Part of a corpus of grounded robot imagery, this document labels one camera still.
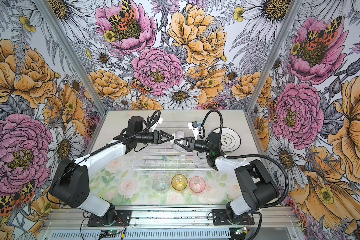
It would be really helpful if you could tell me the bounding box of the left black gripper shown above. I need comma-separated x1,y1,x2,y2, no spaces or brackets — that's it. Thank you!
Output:
137,130,175,145

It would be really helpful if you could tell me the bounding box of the amber glass cup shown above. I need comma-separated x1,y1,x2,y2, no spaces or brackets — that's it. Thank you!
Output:
171,174,188,191

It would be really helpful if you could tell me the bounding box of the aluminium front rail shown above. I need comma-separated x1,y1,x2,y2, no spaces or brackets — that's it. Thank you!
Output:
42,205,298,230

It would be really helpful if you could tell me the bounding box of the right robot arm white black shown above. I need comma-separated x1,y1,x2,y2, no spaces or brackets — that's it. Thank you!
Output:
171,133,285,223

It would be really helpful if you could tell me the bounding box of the pink glass cup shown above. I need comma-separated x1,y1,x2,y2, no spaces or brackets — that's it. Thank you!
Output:
189,176,206,194

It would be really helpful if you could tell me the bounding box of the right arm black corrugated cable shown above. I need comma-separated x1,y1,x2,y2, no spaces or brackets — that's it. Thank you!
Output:
199,109,290,240

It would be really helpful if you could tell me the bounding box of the left aluminium frame post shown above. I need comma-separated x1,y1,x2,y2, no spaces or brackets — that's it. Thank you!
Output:
35,1,108,116

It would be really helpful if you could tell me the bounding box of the green circuit board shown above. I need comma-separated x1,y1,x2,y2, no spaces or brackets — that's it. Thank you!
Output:
99,230,119,240

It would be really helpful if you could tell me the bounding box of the clear glass cup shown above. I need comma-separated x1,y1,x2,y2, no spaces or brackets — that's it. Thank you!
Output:
153,175,170,192

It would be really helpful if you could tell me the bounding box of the aluminium frame post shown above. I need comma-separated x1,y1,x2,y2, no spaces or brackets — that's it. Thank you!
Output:
35,1,108,116
246,0,303,115

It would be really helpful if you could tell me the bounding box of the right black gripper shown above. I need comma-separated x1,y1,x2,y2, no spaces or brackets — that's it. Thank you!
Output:
174,137,212,154

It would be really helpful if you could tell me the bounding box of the plate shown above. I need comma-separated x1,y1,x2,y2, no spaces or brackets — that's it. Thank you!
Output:
221,127,242,153

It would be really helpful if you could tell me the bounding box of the white vented cable duct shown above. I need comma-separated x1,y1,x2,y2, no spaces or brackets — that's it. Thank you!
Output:
44,228,231,240

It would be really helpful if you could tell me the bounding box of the ribbed white bowl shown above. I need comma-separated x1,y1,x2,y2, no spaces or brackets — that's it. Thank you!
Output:
170,131,185,152

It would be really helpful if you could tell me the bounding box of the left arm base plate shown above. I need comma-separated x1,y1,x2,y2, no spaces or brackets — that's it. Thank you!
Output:
87,210,132,227

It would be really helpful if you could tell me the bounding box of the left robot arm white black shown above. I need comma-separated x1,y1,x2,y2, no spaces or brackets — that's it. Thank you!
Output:
49,116,176,226

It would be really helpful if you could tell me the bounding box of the white wire dish rack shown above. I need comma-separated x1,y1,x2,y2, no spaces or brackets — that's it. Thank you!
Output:
132,122,211,173

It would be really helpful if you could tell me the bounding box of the right aluminium frame post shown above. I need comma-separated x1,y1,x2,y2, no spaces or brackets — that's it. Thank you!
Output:
246,0,303,115

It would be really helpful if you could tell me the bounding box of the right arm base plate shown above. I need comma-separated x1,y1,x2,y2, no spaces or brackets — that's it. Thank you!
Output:
212,209,255,226

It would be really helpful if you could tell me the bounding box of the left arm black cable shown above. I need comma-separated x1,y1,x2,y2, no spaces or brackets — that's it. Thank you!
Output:
46,110,162,206

